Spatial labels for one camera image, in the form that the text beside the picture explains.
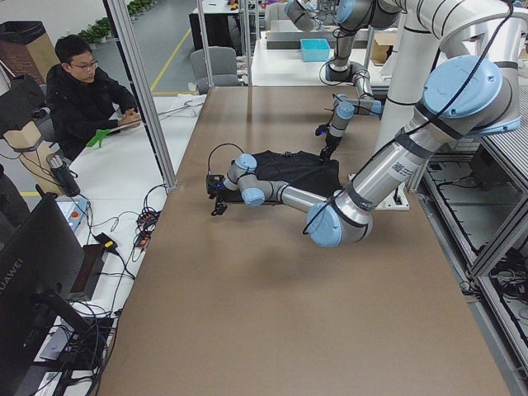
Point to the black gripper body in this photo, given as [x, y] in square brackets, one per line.
[329, 144]
[219, 197]

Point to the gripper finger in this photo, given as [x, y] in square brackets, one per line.
[330, 154]
[219, 209]
[324, 154]

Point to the black printed t-shirt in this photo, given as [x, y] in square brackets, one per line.
[301, 170]

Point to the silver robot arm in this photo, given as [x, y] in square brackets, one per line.
[352, 16]
[465, 95]

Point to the power strip with plugs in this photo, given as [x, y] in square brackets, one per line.
[145, 225]

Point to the black power adapter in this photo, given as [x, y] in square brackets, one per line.
[108, 243]

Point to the grey office chair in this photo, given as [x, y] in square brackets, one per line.
[223, 64]

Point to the green tablet stand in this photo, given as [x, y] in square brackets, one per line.
[98, 138]

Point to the teach pendant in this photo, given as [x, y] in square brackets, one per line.
[73, 209]

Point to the black thermos bottle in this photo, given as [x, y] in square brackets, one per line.
[62, 175]

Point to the seated man black jacket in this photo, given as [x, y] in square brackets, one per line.
[83, 98]

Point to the black Huawei monitor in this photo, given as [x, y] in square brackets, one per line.
[43, 254]

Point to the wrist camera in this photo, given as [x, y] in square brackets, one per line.
[321, 129]
[214, 183]

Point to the aluminium frame post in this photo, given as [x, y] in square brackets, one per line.
[121, 25]

